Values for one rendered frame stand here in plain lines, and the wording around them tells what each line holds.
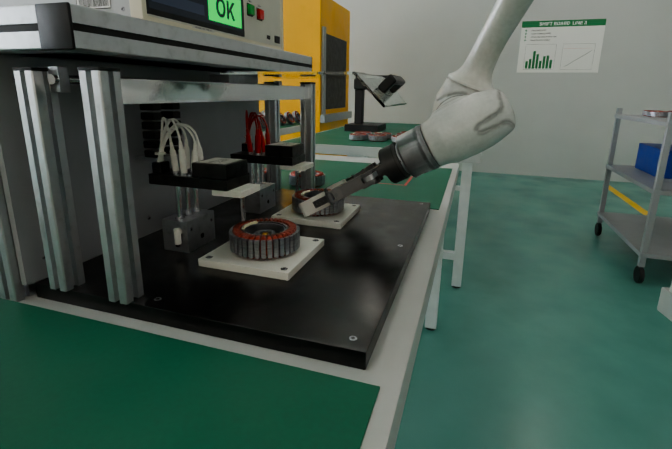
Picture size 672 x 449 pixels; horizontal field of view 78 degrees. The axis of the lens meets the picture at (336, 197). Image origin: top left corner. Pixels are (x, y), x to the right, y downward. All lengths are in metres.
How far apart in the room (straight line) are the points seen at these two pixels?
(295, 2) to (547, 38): 3.13
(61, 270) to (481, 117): 0.67
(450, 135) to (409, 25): 5.29
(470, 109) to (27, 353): 0.70
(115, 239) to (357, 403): 0.34
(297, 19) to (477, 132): 3.79
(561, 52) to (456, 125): 5.25
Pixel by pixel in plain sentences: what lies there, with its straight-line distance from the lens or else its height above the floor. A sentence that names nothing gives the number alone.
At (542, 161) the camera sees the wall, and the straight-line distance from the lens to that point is 6.01.
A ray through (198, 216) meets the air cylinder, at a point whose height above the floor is 0.82.
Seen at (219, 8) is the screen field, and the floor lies 1.17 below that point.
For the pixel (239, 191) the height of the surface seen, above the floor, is 0.88.
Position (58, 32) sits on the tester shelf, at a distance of 0.55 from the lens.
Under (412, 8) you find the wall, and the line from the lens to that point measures 6.05.
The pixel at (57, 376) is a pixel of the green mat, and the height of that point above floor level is 0.75.
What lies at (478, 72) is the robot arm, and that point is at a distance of 0.91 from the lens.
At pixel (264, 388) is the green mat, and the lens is 0.45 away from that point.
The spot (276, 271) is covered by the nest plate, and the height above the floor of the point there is 0.78.
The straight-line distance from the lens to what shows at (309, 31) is 4.39.
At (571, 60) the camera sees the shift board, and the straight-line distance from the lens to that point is 5.99.
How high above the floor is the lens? 1.03
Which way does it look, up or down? 14 degrees down
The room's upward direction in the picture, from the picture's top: 1 degrees clockwise
